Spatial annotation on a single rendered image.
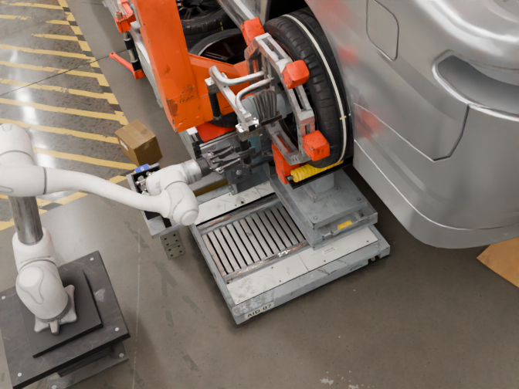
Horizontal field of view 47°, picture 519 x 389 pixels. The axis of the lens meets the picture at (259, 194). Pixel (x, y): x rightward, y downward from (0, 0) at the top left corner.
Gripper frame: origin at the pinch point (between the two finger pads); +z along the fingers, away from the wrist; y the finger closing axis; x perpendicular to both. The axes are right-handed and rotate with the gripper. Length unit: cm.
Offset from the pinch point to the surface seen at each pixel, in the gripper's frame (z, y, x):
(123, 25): -11, -181, -35
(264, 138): 24, -43, -40
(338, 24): 36, 14, 52
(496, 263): 97, 52, -82
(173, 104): -14, -59, -12
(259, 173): 21, -54, -74
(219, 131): 10, -78, -56
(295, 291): 5, 23, -76
